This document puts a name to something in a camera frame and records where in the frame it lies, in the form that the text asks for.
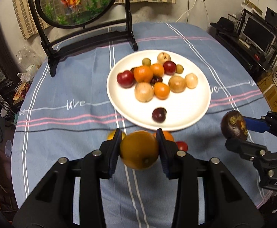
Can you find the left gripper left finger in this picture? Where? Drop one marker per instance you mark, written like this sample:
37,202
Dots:
97,165

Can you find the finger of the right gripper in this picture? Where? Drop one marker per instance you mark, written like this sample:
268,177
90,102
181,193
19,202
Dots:
267,123
245,149

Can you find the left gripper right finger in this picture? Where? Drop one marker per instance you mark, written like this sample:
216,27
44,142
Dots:
180,165

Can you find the yellow orange citrus fruit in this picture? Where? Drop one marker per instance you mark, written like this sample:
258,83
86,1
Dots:
139,150

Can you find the red plum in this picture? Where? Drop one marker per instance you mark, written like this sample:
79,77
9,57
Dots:
125,79

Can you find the large orange tangerine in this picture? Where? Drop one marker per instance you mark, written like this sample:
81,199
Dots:
143,74

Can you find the tan round fruit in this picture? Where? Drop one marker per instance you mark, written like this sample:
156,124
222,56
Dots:
177,84

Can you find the small yellow longan fruit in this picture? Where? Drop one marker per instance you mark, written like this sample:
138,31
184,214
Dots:
146,62

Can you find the white round plate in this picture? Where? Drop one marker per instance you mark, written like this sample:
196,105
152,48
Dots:
156,106

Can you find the blue striped tablecloth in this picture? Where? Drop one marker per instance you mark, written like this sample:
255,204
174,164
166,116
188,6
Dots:
69,115

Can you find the computer monitor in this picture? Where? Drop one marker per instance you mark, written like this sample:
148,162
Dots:
257,33

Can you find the dark cherry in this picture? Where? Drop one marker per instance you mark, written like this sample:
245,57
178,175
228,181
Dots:
156,79

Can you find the small orange mandarin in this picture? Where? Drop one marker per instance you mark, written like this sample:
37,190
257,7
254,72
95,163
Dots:
157,69

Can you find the white teapot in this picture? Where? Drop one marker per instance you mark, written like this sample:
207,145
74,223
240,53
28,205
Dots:
32,69

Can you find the round goldfish screen ornament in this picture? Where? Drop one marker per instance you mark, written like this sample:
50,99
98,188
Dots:
52,34

